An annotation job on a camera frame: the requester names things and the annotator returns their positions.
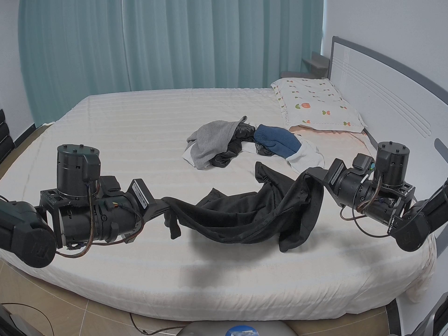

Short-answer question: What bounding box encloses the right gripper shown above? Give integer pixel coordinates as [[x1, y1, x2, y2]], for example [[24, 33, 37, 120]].
[[323, 158, 397, 227]]

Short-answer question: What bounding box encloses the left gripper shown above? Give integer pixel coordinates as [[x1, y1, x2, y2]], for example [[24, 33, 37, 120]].
[[56, 178, 165, 249]]

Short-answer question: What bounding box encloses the black T-shirt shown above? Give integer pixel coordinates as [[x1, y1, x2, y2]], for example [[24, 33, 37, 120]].
[[162, 161, 325, 253]]

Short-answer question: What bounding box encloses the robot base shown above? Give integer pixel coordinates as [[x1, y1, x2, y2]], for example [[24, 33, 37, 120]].
[[177, 321, 293, 336]]

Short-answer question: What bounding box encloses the bed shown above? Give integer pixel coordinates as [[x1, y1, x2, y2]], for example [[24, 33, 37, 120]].
[[0, 35, 448, 321]]

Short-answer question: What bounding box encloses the blue and white garment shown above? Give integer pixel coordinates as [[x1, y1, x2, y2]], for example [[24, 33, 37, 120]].
[[254, 124, 324, 174]]

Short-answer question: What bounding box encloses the white printed pillow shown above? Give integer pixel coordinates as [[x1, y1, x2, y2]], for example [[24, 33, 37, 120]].
[[271, 77, 366, 134]]

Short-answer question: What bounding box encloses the black chest of drawers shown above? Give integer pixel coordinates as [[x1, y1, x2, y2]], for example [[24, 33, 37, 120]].
[[0, 109, 16, 164]]

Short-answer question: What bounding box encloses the grey garment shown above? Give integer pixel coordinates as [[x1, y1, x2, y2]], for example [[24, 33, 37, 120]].
[[185, 116, 248, 170]]

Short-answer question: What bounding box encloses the grey bedside table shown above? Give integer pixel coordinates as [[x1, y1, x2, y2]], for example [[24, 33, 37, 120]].
[[280, 51, 331, 80]]

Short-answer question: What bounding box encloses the black glossy garment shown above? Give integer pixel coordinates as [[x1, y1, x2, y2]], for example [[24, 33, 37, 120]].
[[210, 123, 277, 169]]

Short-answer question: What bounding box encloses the blue-green curtain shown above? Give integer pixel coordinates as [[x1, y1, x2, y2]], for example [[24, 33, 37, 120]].
[[121, 0, 326, 91], [18, 0, 132, 125]]

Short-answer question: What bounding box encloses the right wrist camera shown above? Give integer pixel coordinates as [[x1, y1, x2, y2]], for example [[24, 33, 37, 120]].
[[353, 154, 374, 173]]

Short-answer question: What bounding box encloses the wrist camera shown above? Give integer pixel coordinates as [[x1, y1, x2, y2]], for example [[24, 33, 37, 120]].
[[353, 154, 374, 173], [100, 176, 122, 199]]

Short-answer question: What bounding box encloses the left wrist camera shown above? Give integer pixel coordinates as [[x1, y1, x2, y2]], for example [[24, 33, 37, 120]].
[[100, 176, 122, 199]]

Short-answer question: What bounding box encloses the black cable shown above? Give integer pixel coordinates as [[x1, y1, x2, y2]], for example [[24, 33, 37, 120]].
[[129, 312, 184, 336], [341, 207, 399, 238]]

